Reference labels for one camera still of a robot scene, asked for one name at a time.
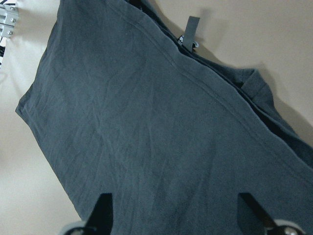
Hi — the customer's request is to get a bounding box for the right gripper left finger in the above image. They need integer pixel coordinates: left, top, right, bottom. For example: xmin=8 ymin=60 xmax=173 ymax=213
xmin=83 ymin=193 xmax=113 ymax=235

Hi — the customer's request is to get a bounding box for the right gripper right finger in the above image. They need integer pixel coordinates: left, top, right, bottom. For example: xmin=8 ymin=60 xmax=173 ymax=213
xmin=237 ymin=192 xmax=278 ymax=235

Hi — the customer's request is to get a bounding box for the black printed t-shirt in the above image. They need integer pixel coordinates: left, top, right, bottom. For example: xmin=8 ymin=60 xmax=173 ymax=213
xmin=16 ymin=0 xmax=313 ymax=235

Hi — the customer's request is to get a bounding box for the aluminium frame post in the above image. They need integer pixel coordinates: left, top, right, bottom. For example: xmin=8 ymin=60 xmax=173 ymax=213
xmin=0 ymin=4 xmax=19 ymax=38

